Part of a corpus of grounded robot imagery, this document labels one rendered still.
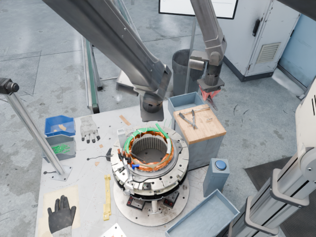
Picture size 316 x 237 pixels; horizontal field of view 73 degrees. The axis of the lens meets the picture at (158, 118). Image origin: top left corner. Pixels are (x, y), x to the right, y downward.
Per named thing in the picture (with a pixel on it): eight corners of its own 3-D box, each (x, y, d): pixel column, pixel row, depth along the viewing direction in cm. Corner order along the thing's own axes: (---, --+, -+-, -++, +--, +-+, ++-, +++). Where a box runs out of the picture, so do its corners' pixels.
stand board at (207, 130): (173, 114, 111) (173, 111, 109) (206, 106, 115) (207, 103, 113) (188, 145, 98) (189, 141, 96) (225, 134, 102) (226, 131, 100)
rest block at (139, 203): (134, 196, 104) (134, 194, 103) (145, 200, 103) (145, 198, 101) (131, 204, 102) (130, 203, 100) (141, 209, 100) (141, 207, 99)
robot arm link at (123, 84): (157, 103, 47) (169, 67, 48) (107, 86, 47) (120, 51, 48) (155, 111, 59) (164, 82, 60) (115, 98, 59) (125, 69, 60)
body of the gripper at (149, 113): (141, 122, 63) (143, 113, 56) (139, 92, 67) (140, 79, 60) (163, 122, 64) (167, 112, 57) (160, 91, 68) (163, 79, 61)
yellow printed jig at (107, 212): (104, 178, 115) (102, 174, 112) (110, 177, 115) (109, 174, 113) (104, 221, 100) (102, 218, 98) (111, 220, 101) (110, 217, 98)
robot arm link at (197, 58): (220, 54, 75) (225, 40, 79) (188, 48, 78) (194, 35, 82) (215, 79, 85) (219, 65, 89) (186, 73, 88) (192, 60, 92)
